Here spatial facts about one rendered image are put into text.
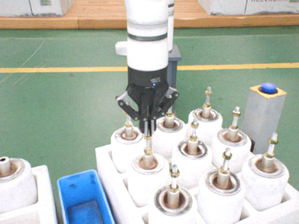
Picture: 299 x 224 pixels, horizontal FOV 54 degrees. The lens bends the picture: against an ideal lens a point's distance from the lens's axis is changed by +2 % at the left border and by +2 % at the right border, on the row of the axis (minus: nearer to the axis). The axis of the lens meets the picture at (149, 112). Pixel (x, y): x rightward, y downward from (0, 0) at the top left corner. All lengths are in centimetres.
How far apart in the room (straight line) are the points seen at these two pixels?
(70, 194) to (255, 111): 58
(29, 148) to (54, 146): 9
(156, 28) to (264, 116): 49
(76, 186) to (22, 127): 53
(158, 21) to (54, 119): 93
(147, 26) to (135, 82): 10
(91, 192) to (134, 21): 58
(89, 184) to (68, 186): 6
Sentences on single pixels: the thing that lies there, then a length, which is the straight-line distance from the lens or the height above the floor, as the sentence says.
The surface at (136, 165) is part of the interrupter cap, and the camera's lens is 67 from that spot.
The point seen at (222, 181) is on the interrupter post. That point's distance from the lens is 64.
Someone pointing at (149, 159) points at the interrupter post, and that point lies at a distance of 65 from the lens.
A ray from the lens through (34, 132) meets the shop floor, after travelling 129.
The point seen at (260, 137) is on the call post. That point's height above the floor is 18.
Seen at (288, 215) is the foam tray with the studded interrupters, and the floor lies 17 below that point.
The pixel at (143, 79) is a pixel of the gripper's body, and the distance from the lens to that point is 52.
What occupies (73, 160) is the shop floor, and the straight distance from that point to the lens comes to 110.
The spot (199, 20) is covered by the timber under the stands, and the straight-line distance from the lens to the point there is 262.
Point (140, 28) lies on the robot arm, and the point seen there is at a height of 57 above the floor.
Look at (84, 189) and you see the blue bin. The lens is 90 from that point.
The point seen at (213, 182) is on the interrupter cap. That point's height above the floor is 25.
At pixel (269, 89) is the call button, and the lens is 88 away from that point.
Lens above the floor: 70
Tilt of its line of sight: 32 degrees down
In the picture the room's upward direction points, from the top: straight up
